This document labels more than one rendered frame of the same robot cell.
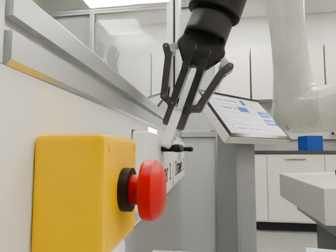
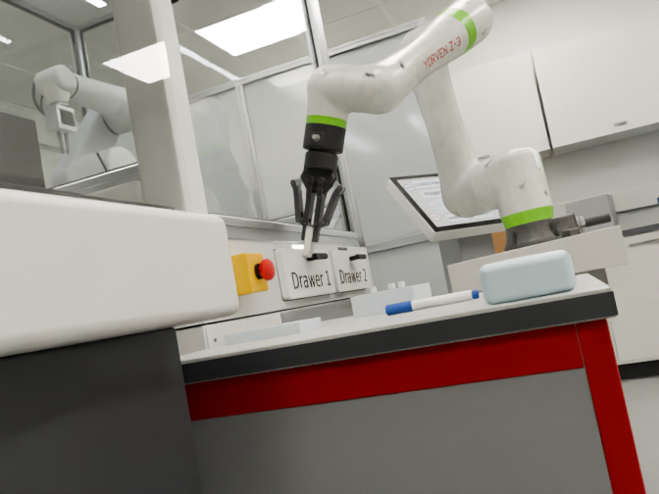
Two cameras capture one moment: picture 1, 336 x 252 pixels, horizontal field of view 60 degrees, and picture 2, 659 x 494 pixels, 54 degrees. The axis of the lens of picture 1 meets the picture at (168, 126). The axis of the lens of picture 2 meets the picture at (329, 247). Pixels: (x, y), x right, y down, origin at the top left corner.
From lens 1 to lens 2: 1.00 m
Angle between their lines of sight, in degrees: 11
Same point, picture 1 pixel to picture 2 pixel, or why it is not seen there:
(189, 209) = not seen: hidden behind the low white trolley
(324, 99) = (476, 179)
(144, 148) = (282, 259)
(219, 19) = (323, 157)
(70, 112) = (233, 247)
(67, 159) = (235, 263)
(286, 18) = (430, 101)
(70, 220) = (240, 280)
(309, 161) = not seen: outside the picture
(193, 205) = not seen: hidden behind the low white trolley
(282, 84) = (441, 170)
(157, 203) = (268, 271)
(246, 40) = (526, 36)
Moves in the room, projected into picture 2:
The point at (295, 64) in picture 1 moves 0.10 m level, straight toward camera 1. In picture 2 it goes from (448, 147) to (431, 143)
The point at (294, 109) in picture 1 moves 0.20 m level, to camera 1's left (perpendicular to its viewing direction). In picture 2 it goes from (455, 193) to (380, 210)
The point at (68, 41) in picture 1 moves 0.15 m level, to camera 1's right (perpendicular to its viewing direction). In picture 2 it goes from (228, 221) to (304, 203)
